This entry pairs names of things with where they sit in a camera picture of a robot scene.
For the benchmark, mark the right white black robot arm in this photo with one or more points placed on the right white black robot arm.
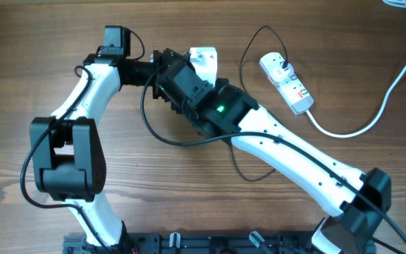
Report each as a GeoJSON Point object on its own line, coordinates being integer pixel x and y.
{"type": "Point", "coordinates": [355, 202]}

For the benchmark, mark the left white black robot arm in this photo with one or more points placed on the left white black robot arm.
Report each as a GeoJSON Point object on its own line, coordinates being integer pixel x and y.
{"type": "Point", "coordinates": [66, 152]}

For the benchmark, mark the white charger plug adapter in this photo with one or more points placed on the white charger plug adapter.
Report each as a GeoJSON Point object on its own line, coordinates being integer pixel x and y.
{"type": "Point", "coordinates": [277, 75]}

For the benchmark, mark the white power strip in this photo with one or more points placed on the white power strip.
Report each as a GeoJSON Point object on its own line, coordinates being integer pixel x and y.
{"type": "Point", "coordinates": [292, 90]}

